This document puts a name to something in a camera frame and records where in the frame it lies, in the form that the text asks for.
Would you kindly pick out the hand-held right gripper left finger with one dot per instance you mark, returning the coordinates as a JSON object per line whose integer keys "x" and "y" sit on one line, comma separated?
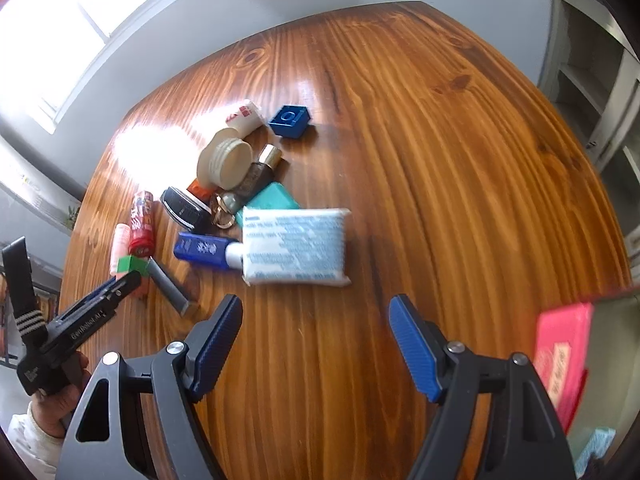
{"x": 220, "y": 345}

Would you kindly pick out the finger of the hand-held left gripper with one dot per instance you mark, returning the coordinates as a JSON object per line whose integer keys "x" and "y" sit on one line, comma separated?
{"x": 107, "y": 306}
{"x": 125, "y": 283}

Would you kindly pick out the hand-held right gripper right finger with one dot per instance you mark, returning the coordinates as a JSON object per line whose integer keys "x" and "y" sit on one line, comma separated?
{"x": 412, "y": 345}

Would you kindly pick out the green building block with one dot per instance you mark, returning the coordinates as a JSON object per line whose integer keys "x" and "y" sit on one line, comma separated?
{"x": 131, "y": 263}

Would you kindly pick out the orange building block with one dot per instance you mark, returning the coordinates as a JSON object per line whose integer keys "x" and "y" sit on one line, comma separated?
{"x": 200, "y": 190}

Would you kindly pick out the brown bottle with gold cap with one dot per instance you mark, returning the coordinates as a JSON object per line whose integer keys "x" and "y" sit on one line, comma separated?
{"x": 257, "y": 175}

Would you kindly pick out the wooden desktop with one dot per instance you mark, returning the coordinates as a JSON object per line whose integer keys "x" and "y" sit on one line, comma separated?
{"x": 450, "y": 185}

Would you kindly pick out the person's left hand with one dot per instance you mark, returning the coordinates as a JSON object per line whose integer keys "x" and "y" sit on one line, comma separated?
{"x": 55, "y": 402}

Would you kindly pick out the small pink bottle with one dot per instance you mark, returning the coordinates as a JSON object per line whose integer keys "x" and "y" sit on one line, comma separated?
{"x": 120, "y": 245}

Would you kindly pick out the grey razor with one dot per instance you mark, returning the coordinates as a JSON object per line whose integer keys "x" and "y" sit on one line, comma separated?
{"x": 172, "y": 287}

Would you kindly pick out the red can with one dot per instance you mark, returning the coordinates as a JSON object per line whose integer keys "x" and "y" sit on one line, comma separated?
{"x": 140, "y": 225}

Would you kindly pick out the dark blue tube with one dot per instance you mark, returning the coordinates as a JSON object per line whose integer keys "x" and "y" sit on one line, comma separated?
{"x": 200, "y": 249}

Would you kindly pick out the small green plant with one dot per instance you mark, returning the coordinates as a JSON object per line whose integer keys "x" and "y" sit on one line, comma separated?
{"x": 73, "y": 215}

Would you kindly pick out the black car key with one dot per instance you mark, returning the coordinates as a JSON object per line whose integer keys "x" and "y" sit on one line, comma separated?
{"x": 182, "y": 207}

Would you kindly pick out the white blue-print tissue pack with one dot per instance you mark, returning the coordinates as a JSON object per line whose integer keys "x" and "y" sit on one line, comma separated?
{"x": 295, "y": 247}

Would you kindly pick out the pink box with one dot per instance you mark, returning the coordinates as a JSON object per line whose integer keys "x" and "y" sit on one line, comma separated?
{"x": 560, "y": 340}

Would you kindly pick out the teal box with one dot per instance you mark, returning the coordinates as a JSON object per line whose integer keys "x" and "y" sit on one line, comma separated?
{"x": 272, "y": 197}

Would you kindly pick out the cream round jar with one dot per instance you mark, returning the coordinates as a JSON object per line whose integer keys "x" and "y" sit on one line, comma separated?
{"x": 225, "y": 160}

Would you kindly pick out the grey storage box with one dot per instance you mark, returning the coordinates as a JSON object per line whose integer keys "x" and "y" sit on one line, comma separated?
{"x": 615, "y": 360}

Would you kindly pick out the white bottle with red print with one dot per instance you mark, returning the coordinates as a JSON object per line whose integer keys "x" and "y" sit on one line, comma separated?
{"x": 245, "y": 117}

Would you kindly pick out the blue building block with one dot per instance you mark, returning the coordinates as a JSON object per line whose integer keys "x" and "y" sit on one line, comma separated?
{"x": 290, "y": 122}

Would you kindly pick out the window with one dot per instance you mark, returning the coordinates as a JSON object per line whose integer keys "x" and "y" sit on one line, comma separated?
{"x": 75, "y": 20}

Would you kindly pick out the white shelf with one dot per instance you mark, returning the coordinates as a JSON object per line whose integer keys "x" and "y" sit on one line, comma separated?
{"x": 595, "y": 60}

